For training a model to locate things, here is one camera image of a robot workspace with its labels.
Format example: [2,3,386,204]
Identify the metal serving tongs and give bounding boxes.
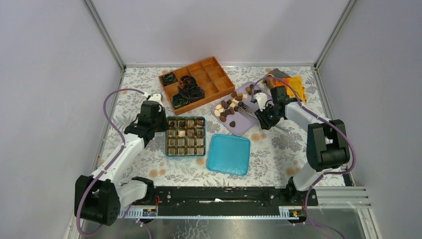
[238,105,289,133]

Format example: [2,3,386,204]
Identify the teal chocolate box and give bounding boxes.
[164,116,207,157]

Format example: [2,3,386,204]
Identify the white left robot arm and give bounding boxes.
[75,94,168,226]

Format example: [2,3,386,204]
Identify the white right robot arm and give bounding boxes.
[251,86,350,205]

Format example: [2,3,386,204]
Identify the rolled dark green tie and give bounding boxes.
[171,94,190,109]

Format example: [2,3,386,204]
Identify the orange grey cloth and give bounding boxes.
[263,68,307,104]

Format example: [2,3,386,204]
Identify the lavender plastic tray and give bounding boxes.
[211,82,271,136]

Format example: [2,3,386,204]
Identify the rolled dark floral tie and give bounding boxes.
[161,72,178,86]

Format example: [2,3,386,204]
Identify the pile of assorted chocolates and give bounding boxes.
[211,82,253,123]

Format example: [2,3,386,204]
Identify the wooden compartment tray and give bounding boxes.
[159,56,235,116]

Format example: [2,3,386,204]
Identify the rolled dark patterned tie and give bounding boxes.
[178,86,205,103]

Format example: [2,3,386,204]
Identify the teal box lid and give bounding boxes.
[207,134,251,176]

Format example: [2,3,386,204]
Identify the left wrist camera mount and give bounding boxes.
[143,93,163,106]

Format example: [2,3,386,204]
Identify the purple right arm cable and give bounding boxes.
[250,76,357,238]

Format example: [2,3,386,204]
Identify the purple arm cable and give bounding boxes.
[76,88,147,238]
[250,76,357,238]

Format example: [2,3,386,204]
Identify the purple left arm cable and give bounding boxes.
[76,88,147,238]

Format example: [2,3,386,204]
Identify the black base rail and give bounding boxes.
[129,186,318,219]

